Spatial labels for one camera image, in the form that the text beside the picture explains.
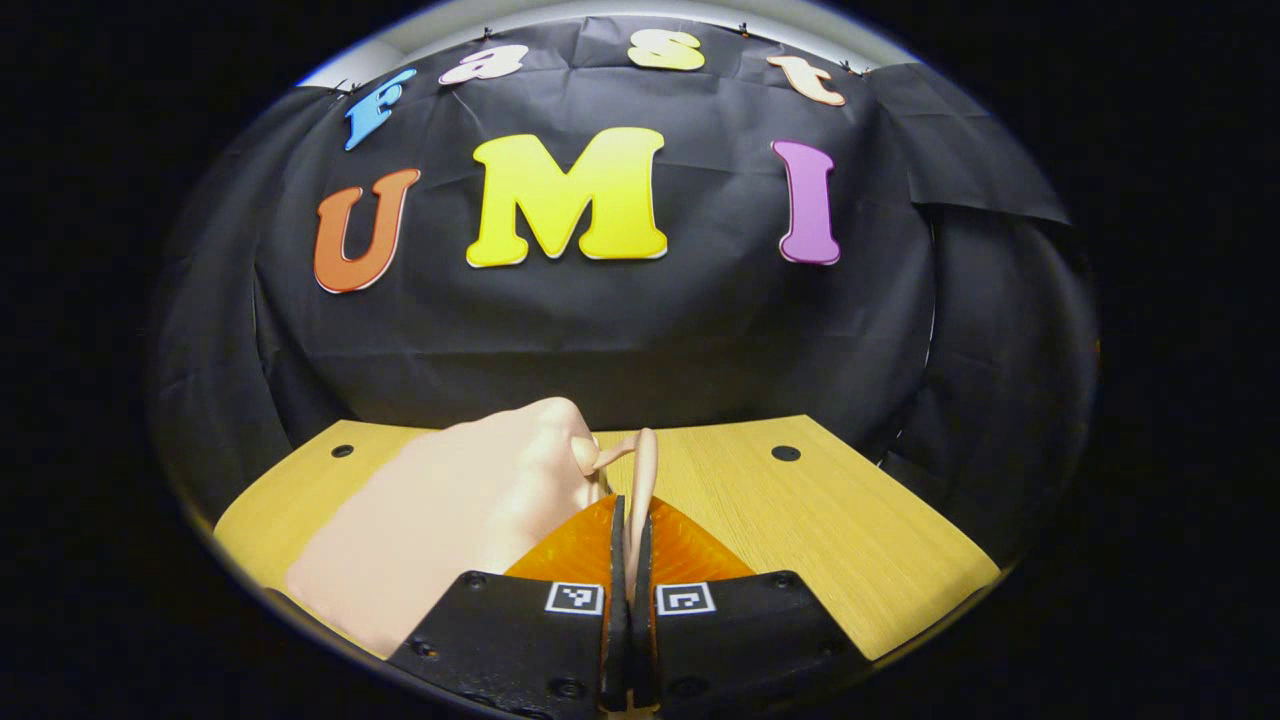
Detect black backdrop cloth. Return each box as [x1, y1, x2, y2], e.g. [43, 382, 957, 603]
[150, 15, 1101, 561]

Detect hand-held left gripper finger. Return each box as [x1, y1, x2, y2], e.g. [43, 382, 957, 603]
[388, 493, 629, 716]
[630, 497, 856, 716]

